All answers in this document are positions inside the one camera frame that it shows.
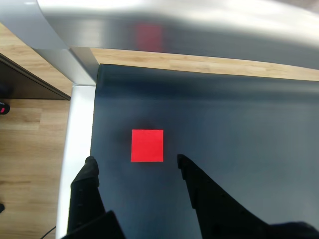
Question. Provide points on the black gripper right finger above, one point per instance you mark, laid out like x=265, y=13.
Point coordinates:
x=219, y=211

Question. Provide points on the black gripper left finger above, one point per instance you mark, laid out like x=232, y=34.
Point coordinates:
x=86, y=199

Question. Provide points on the red cube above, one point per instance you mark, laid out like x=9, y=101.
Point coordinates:
x=147, y=145

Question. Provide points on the dark blue-grey mat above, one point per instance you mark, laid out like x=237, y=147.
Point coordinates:
x=224, y=124

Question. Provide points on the black pink object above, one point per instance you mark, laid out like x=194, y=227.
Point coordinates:
x=3, y=109

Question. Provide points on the dark brown cabinet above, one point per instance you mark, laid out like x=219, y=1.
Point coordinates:
x=27, y=84

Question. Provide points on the silver table rail frame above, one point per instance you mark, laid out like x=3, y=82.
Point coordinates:
x=174, y=20

